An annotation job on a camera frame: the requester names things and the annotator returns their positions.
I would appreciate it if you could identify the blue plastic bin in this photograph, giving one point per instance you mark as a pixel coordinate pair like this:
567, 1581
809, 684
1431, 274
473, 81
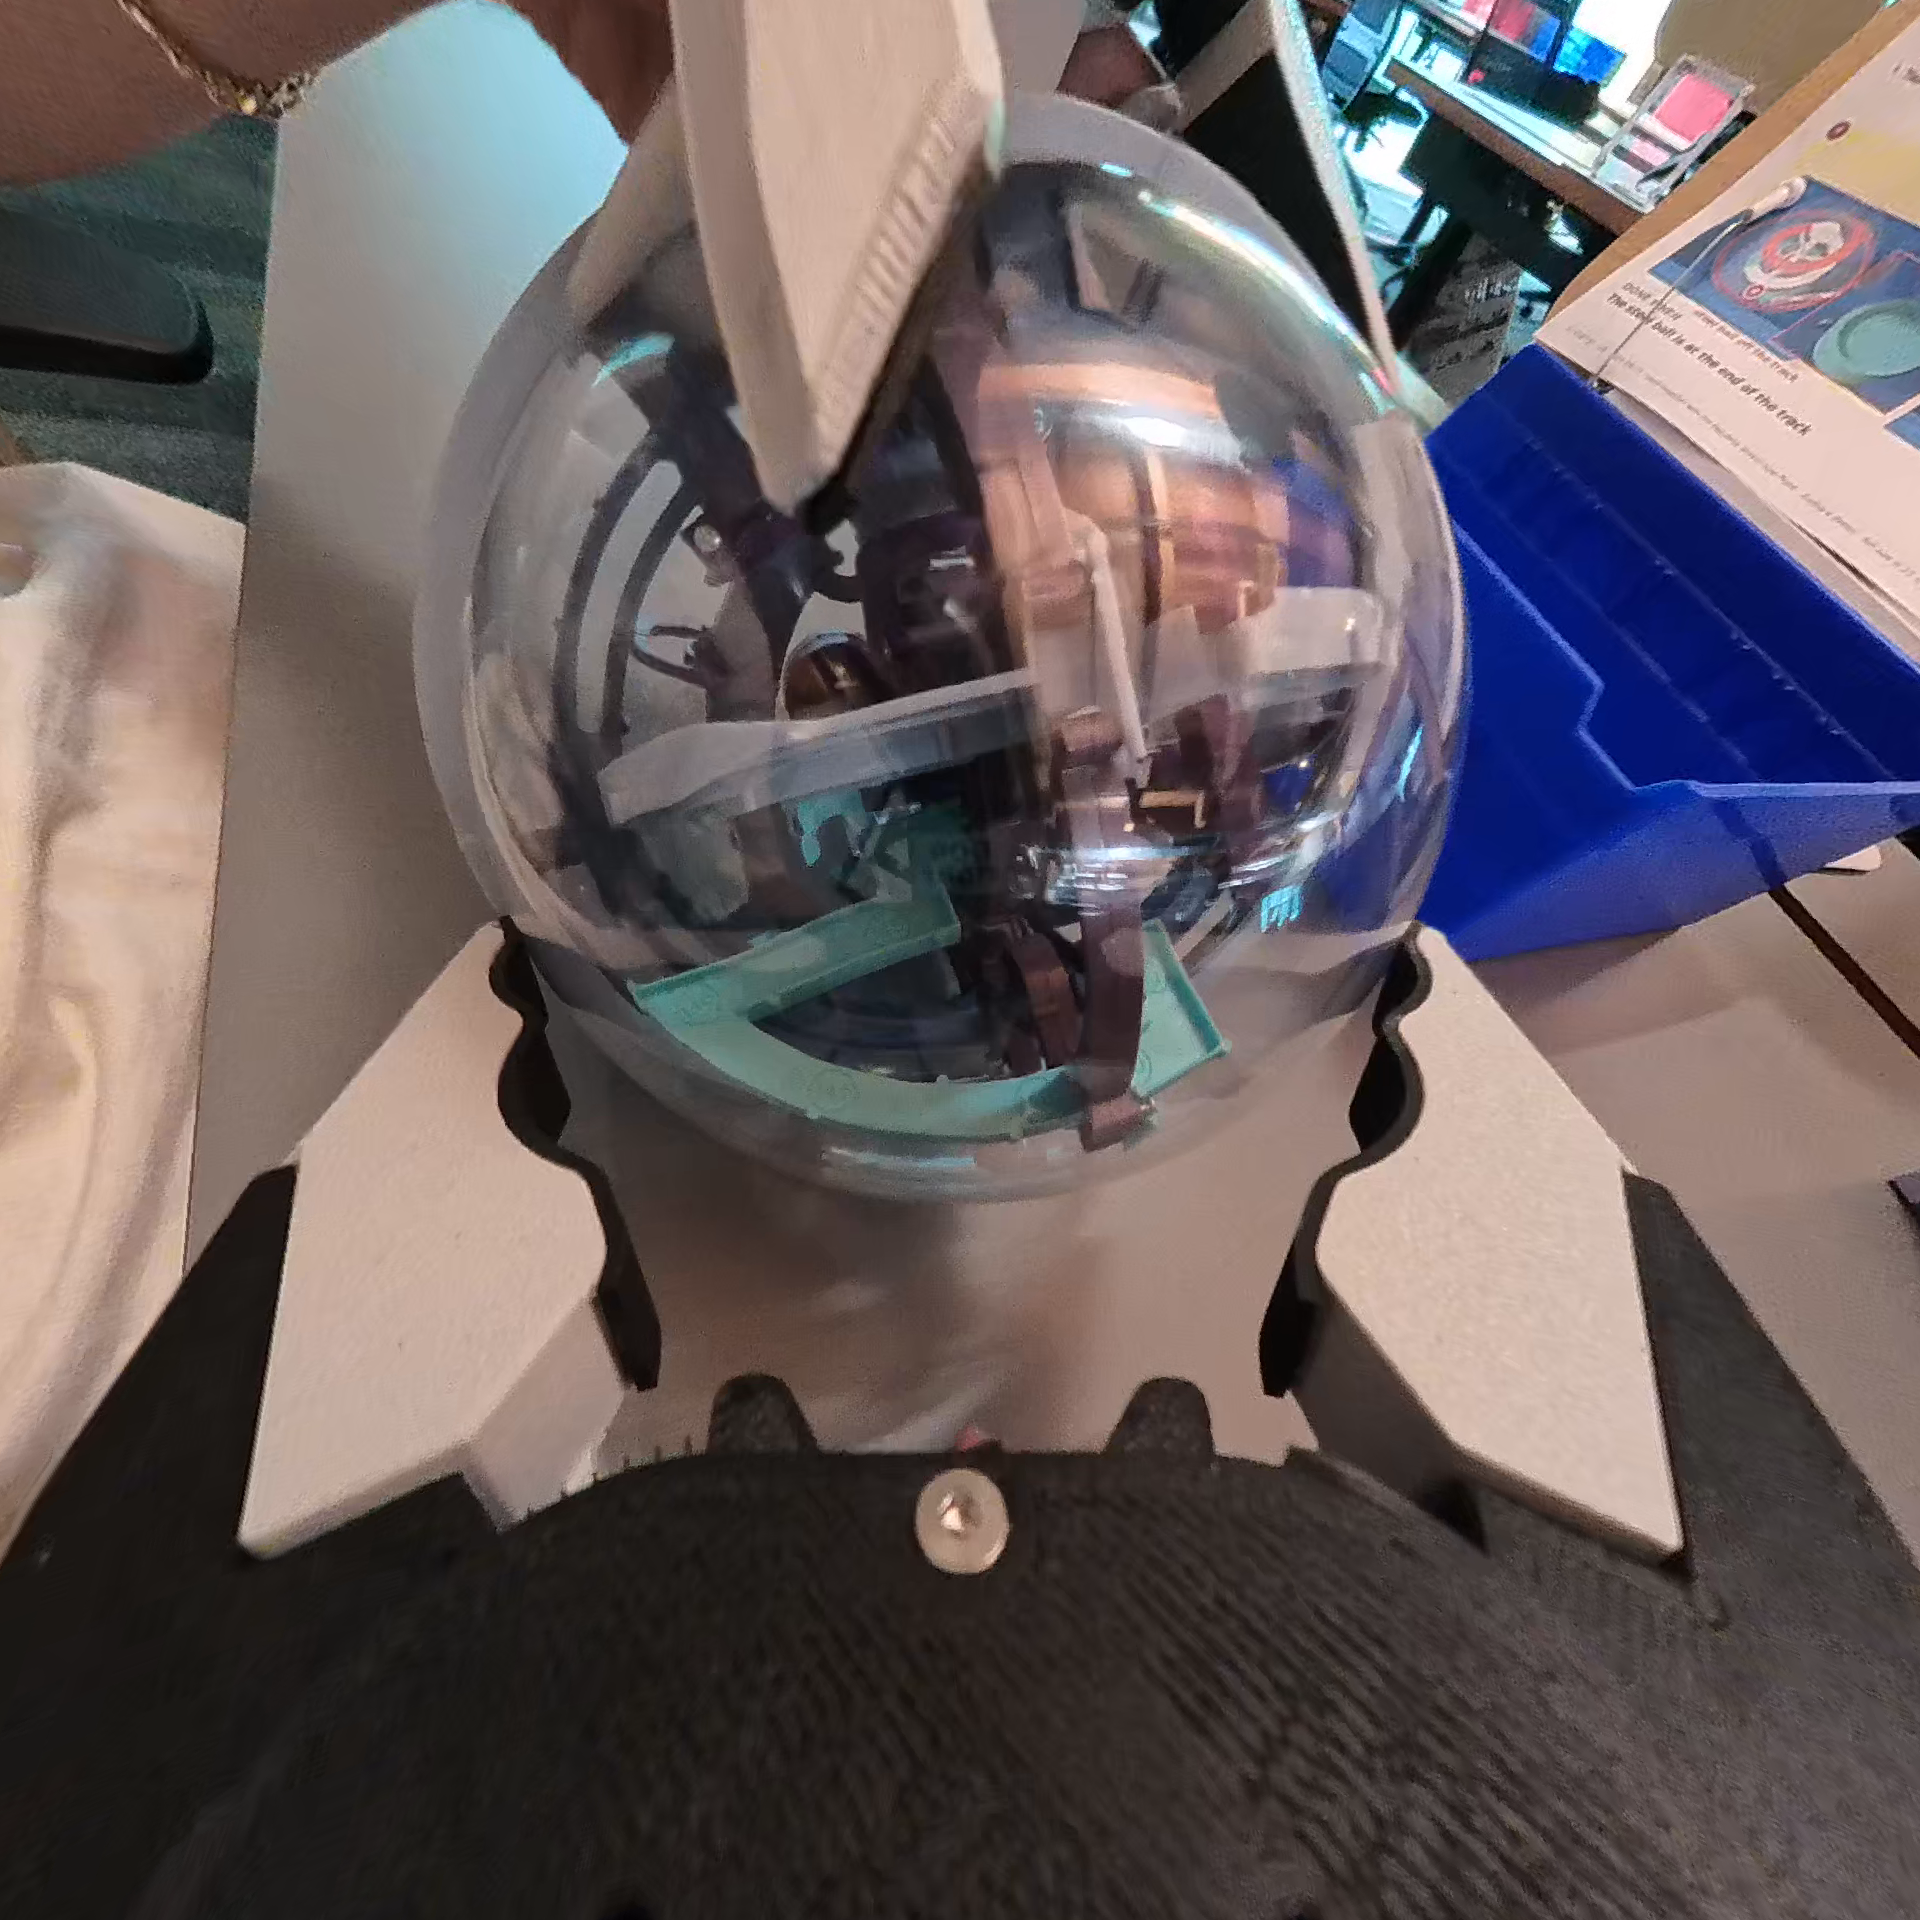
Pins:
1620, 675

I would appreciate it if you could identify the person's left hand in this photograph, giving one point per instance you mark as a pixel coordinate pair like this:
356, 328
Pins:
599, 43

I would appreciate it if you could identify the clear plastic maze ball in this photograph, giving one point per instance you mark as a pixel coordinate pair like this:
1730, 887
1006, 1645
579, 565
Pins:
930, 675

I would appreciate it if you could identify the printed white shirt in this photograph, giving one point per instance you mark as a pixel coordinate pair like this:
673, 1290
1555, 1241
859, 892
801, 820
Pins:
105, 900

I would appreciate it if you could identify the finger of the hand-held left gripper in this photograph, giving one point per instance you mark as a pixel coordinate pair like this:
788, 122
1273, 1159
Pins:
840, 211
1305, 165

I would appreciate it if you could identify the wooden desk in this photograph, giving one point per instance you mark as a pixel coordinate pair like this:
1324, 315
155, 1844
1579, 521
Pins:
1516, 141

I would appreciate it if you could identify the printed instruction sheet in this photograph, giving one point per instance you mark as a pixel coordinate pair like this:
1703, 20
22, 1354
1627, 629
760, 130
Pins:
1769, 345

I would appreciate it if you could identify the clear acrylic stand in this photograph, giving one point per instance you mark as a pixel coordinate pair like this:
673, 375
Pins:
1680, 120

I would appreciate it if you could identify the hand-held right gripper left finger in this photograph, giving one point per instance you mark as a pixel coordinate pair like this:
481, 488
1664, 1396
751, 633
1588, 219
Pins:
422, 1306

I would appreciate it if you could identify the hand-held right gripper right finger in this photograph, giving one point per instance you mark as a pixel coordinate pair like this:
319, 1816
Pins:
1499, 1320

